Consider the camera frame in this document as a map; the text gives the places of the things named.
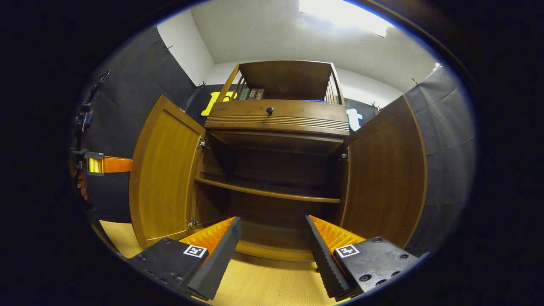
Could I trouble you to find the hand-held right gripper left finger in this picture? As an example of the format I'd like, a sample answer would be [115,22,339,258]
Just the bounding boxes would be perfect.
[127,216,243,301]

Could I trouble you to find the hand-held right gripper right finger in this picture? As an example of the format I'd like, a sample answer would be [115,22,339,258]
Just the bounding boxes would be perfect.
[304,214,422,302]

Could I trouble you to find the wooden shoe cabinet door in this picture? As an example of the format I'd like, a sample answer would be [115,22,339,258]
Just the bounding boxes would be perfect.
[129,95,207,248]
[340,94,428,249]

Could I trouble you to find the wooden double-door shoe cabinet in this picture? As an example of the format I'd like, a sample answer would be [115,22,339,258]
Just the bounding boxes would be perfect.
[129,59,428,262]

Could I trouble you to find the wooden inner cabinet shelf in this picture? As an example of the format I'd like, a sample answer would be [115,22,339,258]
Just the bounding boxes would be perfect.
[195,176,340,203]

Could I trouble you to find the wooden cabinet drawer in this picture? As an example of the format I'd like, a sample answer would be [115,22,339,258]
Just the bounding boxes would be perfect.
[204,100,350,136]

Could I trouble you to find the black backdrop cloth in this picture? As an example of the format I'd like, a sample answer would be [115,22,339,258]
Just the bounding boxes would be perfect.
[72,25,476,258]

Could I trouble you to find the large ceiling light panel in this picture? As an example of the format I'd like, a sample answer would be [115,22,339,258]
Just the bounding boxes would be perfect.
[298,0,394,38]

